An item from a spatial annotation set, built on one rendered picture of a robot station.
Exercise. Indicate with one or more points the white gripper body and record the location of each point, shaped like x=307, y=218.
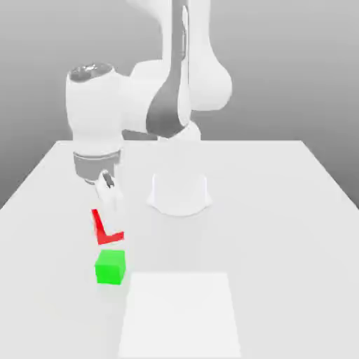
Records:
x=110, y=196

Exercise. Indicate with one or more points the small red cube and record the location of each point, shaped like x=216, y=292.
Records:
x=101, y=234

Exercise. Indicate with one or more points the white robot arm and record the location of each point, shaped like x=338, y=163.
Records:
x=185, y=84

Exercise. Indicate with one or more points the small green cube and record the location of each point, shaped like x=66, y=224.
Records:
x=110, y=268

